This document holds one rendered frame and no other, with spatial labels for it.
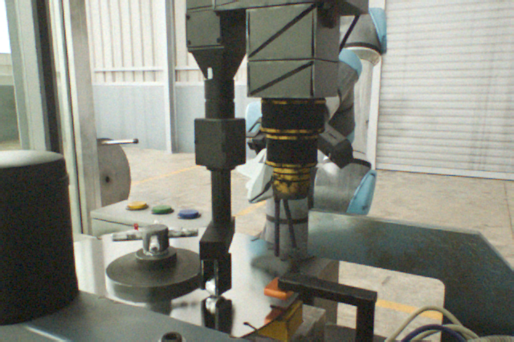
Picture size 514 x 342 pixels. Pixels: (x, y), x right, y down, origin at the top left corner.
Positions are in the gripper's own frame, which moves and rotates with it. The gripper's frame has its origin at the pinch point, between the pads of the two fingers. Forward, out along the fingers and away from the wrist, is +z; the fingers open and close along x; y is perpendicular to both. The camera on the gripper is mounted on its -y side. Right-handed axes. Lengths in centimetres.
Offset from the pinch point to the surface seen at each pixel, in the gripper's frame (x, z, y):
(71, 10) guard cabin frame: 25, -19, 49
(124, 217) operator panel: -9.6, 4.2, 36.8
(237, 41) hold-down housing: 24.3, 1.0, -9.4
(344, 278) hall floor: -184, -93, 78
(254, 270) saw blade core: 1.3, 12.0, -8.1
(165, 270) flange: 7.0, 18.1, -2.2
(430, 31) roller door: -239, -503, 158
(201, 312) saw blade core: 7.3, 20.8, -10.3
